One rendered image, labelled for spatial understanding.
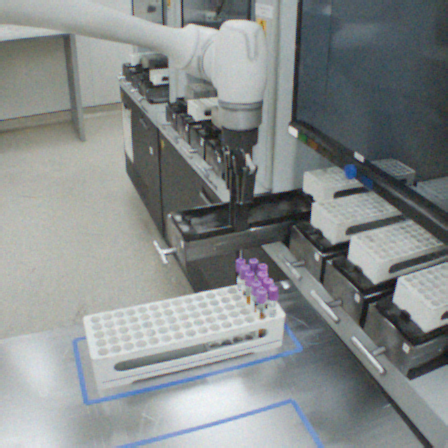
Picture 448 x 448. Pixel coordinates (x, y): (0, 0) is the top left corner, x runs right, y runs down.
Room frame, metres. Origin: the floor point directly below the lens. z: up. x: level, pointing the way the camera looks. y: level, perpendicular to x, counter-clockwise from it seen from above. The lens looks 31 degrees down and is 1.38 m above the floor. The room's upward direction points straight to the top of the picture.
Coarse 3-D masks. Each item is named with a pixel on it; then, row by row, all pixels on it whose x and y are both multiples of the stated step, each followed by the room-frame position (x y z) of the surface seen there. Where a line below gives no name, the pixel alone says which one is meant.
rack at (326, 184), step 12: (336, 168) 1.18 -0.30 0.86; (312, 180) 1.11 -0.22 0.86; (324, 180) 1.10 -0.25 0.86; (336, 180) 1.12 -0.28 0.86; (348, 180) 1.11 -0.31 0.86; (312, 192) 1.10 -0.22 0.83; (324, 192) 1.06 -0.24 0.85; (336, 192) 1.15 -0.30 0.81; (348, 192) 1.15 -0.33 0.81; (360, 192) 1.16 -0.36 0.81
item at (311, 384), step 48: (288, 288) 0.73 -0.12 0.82; (48, 336) 0.59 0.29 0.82; (288, 336) 0.60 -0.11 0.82; (336, 336) 0.60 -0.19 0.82; (0, 384) 0.48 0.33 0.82; (48, 384) 0.49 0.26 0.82; (96, 384) 0.49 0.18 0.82; (144, 384) 0.50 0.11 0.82; (192, 384) 0.50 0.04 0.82; (240, 384) 0.50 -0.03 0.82; (288, 384) 0.50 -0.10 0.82; (336, 384) 0.50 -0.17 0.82; (0, 432) 0.40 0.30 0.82; (48, 432) 0.40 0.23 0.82; (96, 432) 0.41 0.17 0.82; (144, 432) 0.41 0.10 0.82; (192, 432) 0.41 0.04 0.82; (240, 432) 0.41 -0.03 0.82; (288, 432) 0.41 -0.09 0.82; (336, 432) 0.41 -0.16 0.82; (384, 432) 0.40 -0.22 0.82
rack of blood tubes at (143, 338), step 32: (224, 288) 0.65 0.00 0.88; (96, 320) 0.58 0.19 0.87; (128, 320) 0.57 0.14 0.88; (160, 320) 0.58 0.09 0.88; (192, 320) 0.57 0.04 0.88; (224, 320) 0.59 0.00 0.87; (256, 320) 0.57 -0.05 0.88; (96, 352) 0.50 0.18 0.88; (128, 352) 0.50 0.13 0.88; (160, 352) 0.56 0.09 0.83; (192, 352) 0.56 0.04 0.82; (224, 352) 0.55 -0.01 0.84; (256, 352) 0.57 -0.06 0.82
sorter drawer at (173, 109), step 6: (174, 102) 1.92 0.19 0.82; (168, 108) 1.88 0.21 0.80; (174, 108) 1.84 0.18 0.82; (180, 108) 1.84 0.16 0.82; (168, 114) 1.88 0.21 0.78; (174, 114) 1.81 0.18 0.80; (168, 120) 1.89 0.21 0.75; (174, 120) 1.81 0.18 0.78; (162, 126) 1.82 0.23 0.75; (174, 126) 1.81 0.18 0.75
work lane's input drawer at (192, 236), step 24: (288, 192) 1.14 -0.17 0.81; (168, 216) 1.03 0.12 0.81; (192, 216) 1.03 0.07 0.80; (216, 216) 1.03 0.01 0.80; (264, 216) 1.03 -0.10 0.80; (288, 216) 1.01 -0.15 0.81; (192, 240) 0.92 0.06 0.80; (216, 240) 0.94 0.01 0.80; (240, 240) 0.96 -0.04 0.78; (264, 240) 0.98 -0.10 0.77; (168, 264) 0.91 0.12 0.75
